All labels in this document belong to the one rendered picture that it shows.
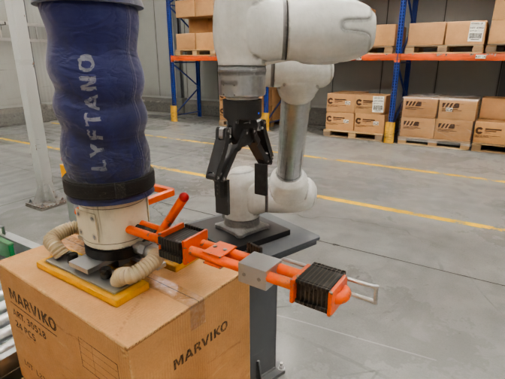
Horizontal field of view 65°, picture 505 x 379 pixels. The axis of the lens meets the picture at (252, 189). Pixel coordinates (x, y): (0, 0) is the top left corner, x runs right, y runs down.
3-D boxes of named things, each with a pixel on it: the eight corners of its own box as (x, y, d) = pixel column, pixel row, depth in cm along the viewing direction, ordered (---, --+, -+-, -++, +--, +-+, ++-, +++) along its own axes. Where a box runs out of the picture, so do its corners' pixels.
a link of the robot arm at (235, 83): (207, 66, 72) (208, 99, 74) (248, 67, 68) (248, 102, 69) (236, 65, 80) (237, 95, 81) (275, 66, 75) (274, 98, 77)
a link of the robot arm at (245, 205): (225, 208, 183) (224, 162, 177) (264, 209, 183) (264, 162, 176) (222, 222, 168) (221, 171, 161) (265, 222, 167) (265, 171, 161)
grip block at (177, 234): (156, 257, 93) (154, 234, 91) (185, 241, 101) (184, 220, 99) (182, 267, 88) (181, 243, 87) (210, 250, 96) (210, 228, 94)
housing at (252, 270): (237, 282, 82) (236, 262, 81) (255, 268, 88) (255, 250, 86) (265, 292, 79) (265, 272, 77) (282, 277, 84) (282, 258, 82)
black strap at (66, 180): (45, 190, 101) (43, 175, 100) (120, 170, 119) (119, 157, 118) (101, 207, 89) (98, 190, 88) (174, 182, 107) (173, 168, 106)
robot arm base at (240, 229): (238, 214, 192) (238, 203, 190) (270, 227, 176) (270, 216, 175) (208, 224, 180) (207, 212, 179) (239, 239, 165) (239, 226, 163)
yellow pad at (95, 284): (36, 268, 108) (33, 251, 107) (70, 253, 116) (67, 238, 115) (116, 308, 90) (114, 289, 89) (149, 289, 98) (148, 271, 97)
